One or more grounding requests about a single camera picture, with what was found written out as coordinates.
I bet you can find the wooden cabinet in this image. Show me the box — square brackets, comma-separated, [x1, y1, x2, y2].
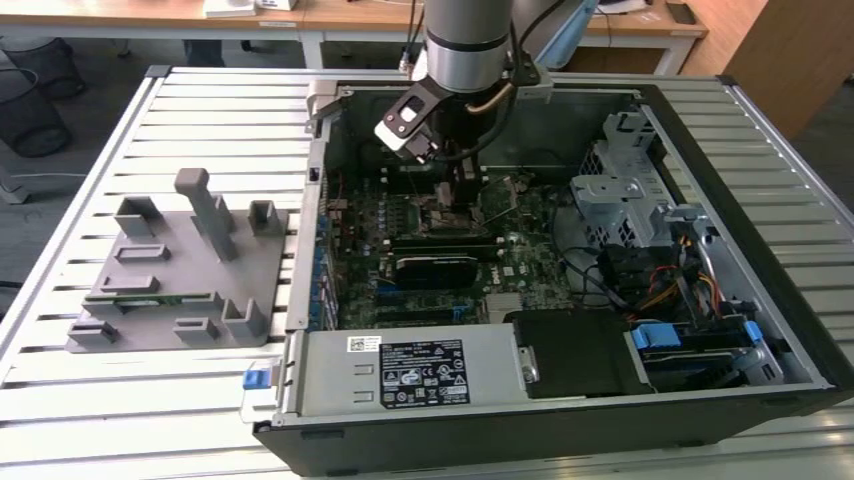
[680, 0, 854, 139]

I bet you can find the metal drive cage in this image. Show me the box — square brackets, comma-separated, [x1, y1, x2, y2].
[566, 112, 676, 249]

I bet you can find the blue disk carrier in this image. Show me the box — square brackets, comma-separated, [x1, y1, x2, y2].
[630, 323, 682, 357]

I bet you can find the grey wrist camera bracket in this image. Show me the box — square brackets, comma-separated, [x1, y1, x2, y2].
[510, 59, 557, 105]

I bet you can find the grey furniture foot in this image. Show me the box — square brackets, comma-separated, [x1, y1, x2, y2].
[0, 164, 33, 206]

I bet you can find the black wire waste basket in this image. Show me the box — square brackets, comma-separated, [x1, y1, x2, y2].
[0, 67, 74, 159]
[0, 35, 87, 101]

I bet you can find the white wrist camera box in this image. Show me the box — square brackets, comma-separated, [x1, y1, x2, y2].
[372, 82, 448, 165]

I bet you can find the black graphics card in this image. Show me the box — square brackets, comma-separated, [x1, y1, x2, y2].
[393, 255, 481, 290]

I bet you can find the black RAM slot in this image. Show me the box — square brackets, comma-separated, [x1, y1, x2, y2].
[390, 234, 501, 250]
[381, 163, 488, 182]
[381, 175, 489, 195]
[393, 244, 501, 262]

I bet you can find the silver power supply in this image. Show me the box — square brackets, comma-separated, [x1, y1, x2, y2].
[273, 327, 536, 416]

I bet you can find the CPU socket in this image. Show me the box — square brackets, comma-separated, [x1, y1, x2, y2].
[420, 197, 486, 236]

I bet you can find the green motherboard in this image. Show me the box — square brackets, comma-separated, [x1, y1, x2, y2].
[319, 169, 582, 331]

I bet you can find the grey parts rack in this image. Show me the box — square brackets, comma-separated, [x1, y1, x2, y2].
[65, 167, 293, 355]

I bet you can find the black expansion slot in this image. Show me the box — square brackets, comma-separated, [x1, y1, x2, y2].
[377, 307, 469, 326]

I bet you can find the brass cable conduit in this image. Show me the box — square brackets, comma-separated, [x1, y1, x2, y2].
[465, 79, 517, 115]

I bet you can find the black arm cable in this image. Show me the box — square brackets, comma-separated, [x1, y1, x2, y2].
[504, 0, 569, 71]

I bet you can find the wooden desk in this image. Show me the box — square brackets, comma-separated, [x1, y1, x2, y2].
[0, 0, 709, 71]

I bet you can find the coloured power wire bundle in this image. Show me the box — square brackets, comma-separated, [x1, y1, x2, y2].
[626, 234, 733, 326]

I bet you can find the green RAM stick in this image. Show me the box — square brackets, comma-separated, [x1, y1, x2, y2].
[114, 295, 226, 307]

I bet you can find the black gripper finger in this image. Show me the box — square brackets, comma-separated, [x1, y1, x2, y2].
[456, 149, 484, 211]

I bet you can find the silver chipset heatsink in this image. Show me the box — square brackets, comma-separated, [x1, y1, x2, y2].
[485, 292, 524, 325]

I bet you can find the black PC case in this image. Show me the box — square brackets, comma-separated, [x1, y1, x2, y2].
[251, 74, 854, 476]

